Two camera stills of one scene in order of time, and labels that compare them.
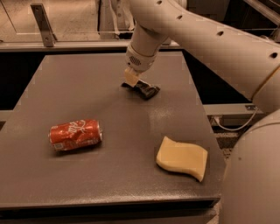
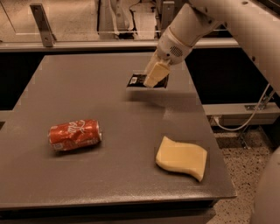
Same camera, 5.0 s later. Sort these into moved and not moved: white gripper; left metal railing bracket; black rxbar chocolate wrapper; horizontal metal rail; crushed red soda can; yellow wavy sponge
Moved: black rxbar chocolate wrapper; white gripper
Not moved: horizontal metal rail; crushed red soda can; yellow wavy sponge; left metal railing bracket
